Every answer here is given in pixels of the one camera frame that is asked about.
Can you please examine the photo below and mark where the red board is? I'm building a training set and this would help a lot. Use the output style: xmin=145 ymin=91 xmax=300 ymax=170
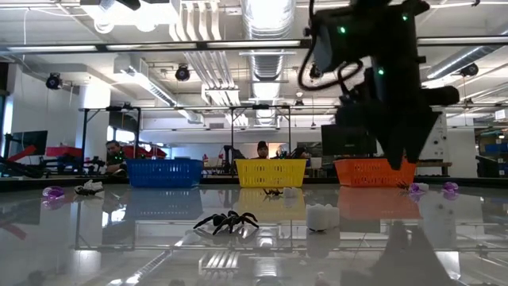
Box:
xmin=45 ymin=145 xmax=83 ymax=158

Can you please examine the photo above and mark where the silver ceiling air duct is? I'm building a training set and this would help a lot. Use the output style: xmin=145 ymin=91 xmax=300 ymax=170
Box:
xmin=240 ymin=0 xmax=298 ymax=126

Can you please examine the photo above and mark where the black monitor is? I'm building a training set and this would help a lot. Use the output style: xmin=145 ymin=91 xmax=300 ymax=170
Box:
xmin=320 ymin=122 xmax=378 ymax=157
xmin=3 ymin=129 xmax=48 ymax=157

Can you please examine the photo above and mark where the black metal workstation frame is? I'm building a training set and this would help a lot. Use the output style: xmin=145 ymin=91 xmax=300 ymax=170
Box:
xmin=79 ymin=103 xmax=342 ymax=174

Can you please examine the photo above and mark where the black overhead frame bar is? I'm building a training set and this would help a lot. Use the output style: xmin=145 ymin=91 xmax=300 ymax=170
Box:
xmin=0 ymin=37 xmax=508 ymax=52

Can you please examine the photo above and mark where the orange plastic basket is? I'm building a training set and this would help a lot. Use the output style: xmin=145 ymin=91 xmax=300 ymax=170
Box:
xmin=333 ymin=157 xmax=419 ymax=187

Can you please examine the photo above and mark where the blue plastic basket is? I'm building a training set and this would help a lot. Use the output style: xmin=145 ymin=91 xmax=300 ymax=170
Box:
xmin=125 ymin=157 xmax=205 ymax=188

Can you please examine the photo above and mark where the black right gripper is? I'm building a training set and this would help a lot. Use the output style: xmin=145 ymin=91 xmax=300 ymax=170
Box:
xmin=336 ymin=55 xmax=460 ymax=171

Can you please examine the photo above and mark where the yellow plastic basket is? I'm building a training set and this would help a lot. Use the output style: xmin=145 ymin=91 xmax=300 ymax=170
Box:
xmin=235 ymin=157 xmax=308 ymax=188

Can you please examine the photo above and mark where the white ceiling pipe bundle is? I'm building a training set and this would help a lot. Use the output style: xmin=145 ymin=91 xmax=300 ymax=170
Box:
xmin=168 ymin=0 xmax=243 ymax=128

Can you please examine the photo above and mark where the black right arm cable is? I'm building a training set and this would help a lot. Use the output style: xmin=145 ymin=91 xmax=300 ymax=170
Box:
xmin=297 ymin=0 xmax=365 ymax=92

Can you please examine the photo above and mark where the person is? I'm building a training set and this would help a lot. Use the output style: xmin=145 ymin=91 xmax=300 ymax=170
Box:
xmin=103 ymin=139 xmax=128 ymax=176
xmin=256 ymin=140 xmax=271 ymax=160

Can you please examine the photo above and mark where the wooden side table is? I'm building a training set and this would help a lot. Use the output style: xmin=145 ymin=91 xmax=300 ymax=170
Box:
xmin=416 ymin=160 xmax=453 ymax=176

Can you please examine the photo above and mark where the black metal table frame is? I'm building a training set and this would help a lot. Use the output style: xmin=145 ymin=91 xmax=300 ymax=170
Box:
xmin=0 ymin=174 xmax=508 ymax=191

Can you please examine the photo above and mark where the white round column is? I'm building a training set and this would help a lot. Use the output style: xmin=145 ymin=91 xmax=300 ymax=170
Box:
xmin=430 ymin=113 xmax=449 ymax=162

